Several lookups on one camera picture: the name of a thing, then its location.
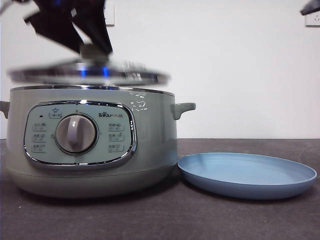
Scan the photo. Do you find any blue round plate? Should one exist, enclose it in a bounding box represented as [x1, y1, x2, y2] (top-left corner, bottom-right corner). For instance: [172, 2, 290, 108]
[176, 151, 318, 200]

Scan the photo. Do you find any white wall socket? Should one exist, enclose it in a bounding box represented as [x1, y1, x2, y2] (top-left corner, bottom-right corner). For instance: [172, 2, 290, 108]
[304, 9, 320, 28]
[104, 3, 116, 27]

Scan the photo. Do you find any pale green electric steamer pot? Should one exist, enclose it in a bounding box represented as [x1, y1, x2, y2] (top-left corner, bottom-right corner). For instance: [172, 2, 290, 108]
[0, 84, 197, 200]

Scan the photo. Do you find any glass lid with green knob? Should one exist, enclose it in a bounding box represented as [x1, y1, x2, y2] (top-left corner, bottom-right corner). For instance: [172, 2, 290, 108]
[6, 44, 172, 86]

